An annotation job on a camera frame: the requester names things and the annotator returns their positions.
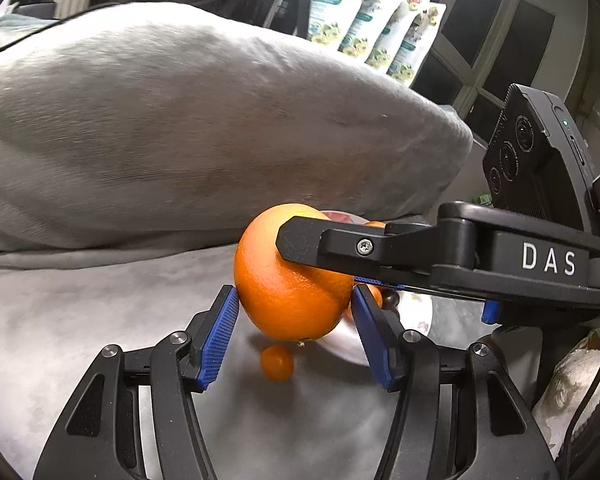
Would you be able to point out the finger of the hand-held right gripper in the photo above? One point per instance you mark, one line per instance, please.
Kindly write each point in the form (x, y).
(380, 280)
(330, 245)

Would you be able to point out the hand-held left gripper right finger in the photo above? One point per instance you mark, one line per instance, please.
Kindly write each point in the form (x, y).
(372, 340)

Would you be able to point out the large speckled orange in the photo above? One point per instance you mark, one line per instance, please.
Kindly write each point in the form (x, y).
(375, 294)

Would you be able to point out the green package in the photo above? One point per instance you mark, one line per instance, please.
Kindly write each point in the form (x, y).
(481, 199)

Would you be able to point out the grey fleece blanket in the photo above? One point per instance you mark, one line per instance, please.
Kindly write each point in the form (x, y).
(180, 135)

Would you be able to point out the white crumpled cloth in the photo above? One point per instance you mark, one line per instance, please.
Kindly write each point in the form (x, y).
(570, 390)

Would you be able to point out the small kumquat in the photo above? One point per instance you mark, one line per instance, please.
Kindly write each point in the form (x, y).
(277, 361)

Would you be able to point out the small brown round fruit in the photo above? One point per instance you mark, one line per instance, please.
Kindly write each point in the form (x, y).
(391, 301)

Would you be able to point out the large orange with stem mark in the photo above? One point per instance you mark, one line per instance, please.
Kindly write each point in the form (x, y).
(280, 290)

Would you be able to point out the white floral plate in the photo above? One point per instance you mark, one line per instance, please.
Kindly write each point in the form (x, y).
(416, 312)

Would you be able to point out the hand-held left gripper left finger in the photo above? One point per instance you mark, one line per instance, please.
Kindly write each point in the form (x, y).
(215, 345)

